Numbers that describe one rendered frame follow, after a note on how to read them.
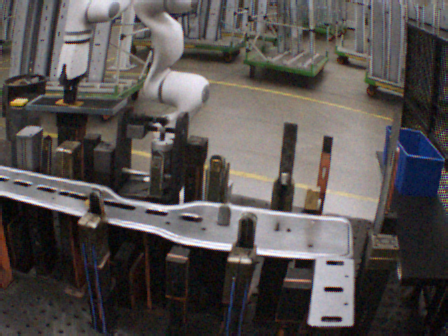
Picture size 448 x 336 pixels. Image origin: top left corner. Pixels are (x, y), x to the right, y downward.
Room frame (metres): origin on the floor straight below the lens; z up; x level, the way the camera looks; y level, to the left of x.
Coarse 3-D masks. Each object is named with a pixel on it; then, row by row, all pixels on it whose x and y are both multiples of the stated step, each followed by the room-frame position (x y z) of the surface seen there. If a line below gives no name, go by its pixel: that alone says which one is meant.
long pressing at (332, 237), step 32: (0, 192) 1.23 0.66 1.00; (32, 192) 1.26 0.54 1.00; (128, 224) 1.17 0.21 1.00; (160, 224) 1.19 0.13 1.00; (192, 224) 1.21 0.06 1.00; (288, 224) 1.25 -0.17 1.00; (320, 224) 1.25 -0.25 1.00; (288, 256) 1.09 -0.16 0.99; (320, 256) 1.09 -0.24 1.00; (352, 256) 1.09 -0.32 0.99
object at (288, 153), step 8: (288, 128) 1.34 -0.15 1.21; (296, 128) 1.36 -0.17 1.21; (288, 136) 1.37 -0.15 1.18; (296, 136) 1.36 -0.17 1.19; (288, 144) 1.37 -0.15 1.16; (288, 152) 1.36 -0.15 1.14; (288, 160) 1.36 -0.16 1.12; (280, 168) 1.35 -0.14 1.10; (288, 168) 1.36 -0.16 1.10; (280, 176) 1.35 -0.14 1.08; (280, 184) 1.34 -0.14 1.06
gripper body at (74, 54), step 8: (88, 40) 1.29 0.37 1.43; (64, 48) 1.25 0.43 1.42; (72, 48) 1.25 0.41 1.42; (80, 48) 1.28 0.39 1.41; (88, 48) 1.33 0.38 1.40; (64, 56) 1.25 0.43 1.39; (72, 56) 1.25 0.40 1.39; (80, 56) 1.28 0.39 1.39; (72, 64) 1.25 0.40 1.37; (80, 64) 1.29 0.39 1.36; (72, 72) 1.26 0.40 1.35; (80, 72) 1.30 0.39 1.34
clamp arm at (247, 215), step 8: (240, 216) 1.05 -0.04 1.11; (248, 216) 1.04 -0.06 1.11; (256, 216) 1.05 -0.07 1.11; (240, 224) 1.04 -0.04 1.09; (248, 224) 1.04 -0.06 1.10; (256, 224) 1.05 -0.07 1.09; (240, 232) 1.05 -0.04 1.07; (248, 232) 1.05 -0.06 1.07; (240, 240) 1.05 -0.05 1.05; (248, 240) 1.05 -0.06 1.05
